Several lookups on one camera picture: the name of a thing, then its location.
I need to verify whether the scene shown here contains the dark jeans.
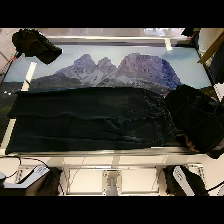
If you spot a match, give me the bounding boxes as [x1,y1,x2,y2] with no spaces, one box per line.
[4,85,180,155]

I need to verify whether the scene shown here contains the black garment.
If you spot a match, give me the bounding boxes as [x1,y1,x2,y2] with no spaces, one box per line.
[11,28,64,65]

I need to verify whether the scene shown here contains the silver frame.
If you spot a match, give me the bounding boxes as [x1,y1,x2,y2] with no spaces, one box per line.
[0,34,224,197]

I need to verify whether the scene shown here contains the black cable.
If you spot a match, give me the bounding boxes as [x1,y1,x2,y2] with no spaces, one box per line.
[0,155,52,181]

